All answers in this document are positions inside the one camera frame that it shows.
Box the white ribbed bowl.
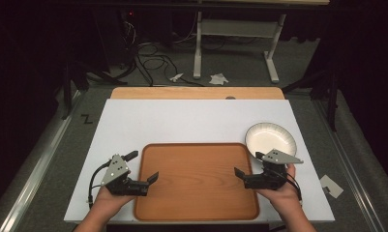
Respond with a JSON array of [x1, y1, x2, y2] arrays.
[[244, 122, 298, 160]]

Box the tangled black floor cables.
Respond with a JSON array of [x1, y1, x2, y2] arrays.
[[117, 18, 205, 88]]

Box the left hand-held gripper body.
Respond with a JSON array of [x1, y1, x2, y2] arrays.
[[100, 154, 150, 197]]

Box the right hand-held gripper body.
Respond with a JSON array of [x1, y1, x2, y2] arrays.
[[244, 148, 305, 190]]

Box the white metal desk frame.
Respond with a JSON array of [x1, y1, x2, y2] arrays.
[[193, 10, 288, 84]]

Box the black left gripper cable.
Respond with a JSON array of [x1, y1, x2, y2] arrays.
[[87, 159, 112, 210]]

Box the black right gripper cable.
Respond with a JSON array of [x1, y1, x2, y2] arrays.
[[272, 168, 304, 202]]

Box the white table board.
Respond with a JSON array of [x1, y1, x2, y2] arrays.
[[63, 99, 336, 224]]

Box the silver metal floor rail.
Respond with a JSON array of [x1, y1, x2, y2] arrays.
[[0, 90, 86, 232], [312, 98, 388, 232]]

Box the brown wooden tray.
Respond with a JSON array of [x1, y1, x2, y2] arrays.
[[134, 142, 260, 222]]

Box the person's left hand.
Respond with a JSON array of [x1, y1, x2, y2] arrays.
[[93, 185, 136, 217]]

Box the person's right hand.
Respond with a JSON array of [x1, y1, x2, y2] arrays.
[[255, 163, 303, 215]]

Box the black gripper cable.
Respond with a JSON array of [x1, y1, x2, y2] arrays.
[[87, 159, 112, 210], [272, 168, 304, 202]]

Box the crumpled white paper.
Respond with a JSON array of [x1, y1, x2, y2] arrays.
[[209, 72, 229, 86]]

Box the grey paper card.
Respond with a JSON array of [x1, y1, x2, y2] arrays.
[[319, 174, 344, 199]]

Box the black metal stand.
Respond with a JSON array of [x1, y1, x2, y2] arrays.
[[59, 59, 128, 121], [281, 64, 343, 132]]

